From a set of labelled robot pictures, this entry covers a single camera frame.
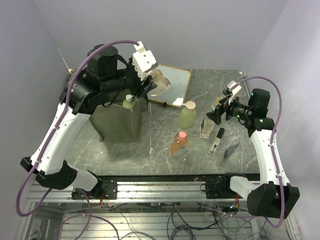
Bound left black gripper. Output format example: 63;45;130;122
101;51;157;98

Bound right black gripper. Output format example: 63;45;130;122
206;92;253;125

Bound amber clear soap bottle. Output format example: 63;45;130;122
148;68;171;97

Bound yellow pump lotion bottle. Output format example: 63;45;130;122
122;94;135;110

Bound orange bottle pink cap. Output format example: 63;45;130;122
170;131;189;157

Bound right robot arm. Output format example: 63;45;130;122
206;88;300;219

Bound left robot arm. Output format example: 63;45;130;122
20;42;158;199

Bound green canvas bag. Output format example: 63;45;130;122
89;98;148;143

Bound clear bottle yellow label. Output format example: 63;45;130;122
213;94;225;107

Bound clear square bottle black cap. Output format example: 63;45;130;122
199;116;215;139

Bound black beige slim tube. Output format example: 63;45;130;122
209;127;225;154

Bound green bottle pink pump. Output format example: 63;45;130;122
178;101;197;129

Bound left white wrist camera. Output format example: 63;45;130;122
132;41;159;82

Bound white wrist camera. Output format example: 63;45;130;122
223;80;242;105
132;41;159;82

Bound small whiteboard wooden frame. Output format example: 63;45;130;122
148;64;191;108

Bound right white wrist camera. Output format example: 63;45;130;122
223;80;242;105

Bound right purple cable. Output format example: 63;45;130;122
231;76;286;228

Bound purple cable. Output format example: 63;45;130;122
15;40;141;240
231;76;286;228

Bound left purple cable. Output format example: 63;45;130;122
15;40;141;240

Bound aluminium rail frame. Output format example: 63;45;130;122
17;174;301;240

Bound loose cables under frame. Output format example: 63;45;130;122
82;198;273;240

